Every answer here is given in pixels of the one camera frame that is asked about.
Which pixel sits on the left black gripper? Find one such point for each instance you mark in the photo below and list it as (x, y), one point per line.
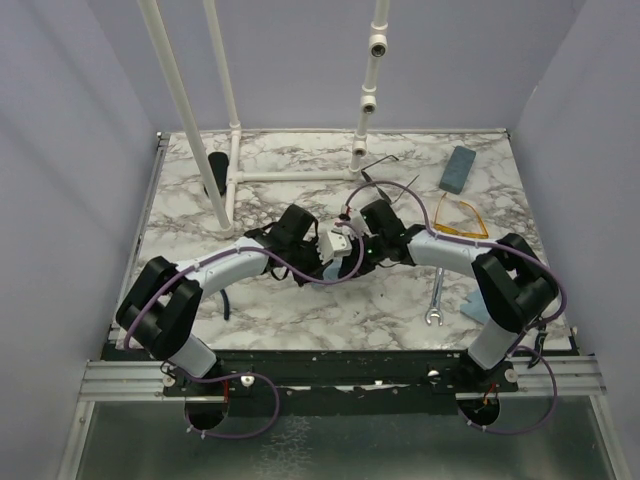
(316, 270)

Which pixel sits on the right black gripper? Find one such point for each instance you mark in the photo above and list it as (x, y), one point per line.
(350, 262)

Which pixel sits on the black wire-frame sunglasses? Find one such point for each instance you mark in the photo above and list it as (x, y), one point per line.
(365, 175)

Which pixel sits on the blue-grey glasses case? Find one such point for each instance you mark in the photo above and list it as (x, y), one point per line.
(457, 170)

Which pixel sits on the blue cleaning cloth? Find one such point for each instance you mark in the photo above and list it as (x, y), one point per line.
(331, 272)

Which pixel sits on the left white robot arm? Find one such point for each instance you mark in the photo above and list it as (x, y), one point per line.
(160, 308)

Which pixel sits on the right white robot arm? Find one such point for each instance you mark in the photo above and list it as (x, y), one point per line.
(515, 286)

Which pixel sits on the orange sunglasses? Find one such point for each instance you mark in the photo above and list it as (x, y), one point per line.
(481, 234)

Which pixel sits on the silver wrench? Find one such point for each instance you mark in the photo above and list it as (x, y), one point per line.
(434, 314)

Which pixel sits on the crumpled blue cloth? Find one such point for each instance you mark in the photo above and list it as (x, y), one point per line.
(474, 308)

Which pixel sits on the black cylinder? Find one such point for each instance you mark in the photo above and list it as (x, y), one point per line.
(219, 163)

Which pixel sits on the black clamp tool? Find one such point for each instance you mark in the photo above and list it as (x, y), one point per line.
(540, 340)

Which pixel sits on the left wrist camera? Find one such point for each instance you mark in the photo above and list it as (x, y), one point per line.
(333, 245)

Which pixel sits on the blue-handled pliers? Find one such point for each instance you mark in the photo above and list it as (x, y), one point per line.
(226, 305)

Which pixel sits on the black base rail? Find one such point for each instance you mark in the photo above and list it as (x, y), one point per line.
(259, 384)

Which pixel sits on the white PVC pipe frame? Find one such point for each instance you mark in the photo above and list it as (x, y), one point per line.
(224, 205)

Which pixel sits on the aluminium extrusion rail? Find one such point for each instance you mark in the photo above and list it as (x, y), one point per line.
(122, 381)

